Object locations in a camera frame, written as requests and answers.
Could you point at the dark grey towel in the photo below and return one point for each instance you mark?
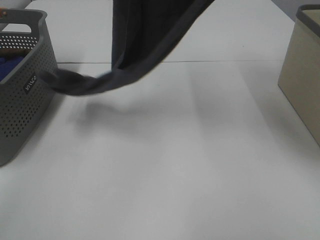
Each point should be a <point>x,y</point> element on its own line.
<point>144,32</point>

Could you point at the grey perforated plastic basket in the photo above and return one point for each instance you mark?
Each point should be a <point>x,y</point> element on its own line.
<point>24,97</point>

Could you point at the beige fabric storage bin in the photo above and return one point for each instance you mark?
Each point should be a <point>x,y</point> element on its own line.
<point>299,78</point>

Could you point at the brown cloth in basket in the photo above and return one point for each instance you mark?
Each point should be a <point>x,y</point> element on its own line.
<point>13,52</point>

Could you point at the blue cloth in basket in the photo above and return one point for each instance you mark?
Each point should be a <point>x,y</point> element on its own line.
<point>8,64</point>

